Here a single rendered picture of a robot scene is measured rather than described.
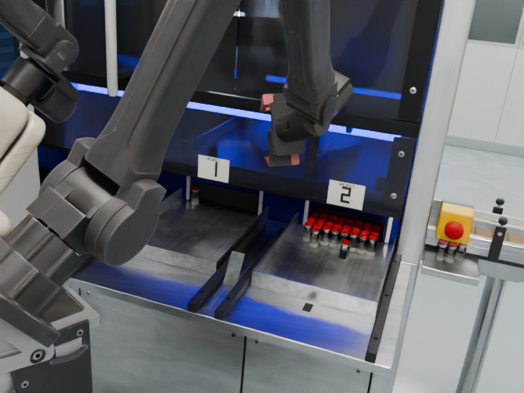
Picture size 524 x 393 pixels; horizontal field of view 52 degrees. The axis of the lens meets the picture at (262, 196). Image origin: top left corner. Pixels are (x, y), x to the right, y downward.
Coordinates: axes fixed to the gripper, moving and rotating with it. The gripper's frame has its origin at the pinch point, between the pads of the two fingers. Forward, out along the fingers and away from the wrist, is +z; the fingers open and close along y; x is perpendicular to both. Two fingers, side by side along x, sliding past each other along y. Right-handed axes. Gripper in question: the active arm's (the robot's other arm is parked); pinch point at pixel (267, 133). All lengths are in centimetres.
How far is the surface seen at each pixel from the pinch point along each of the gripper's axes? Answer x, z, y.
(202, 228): 5.8, 28.6, -19.9
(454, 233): -37.0, -12.7, -24.8
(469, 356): -60, 8, -62
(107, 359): 24, 78, -61
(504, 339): -155, 78, -92
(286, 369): -16, 33, -62
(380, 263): -27.4, 1.4, -31.1
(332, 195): -19.8, 7.6, -14.4
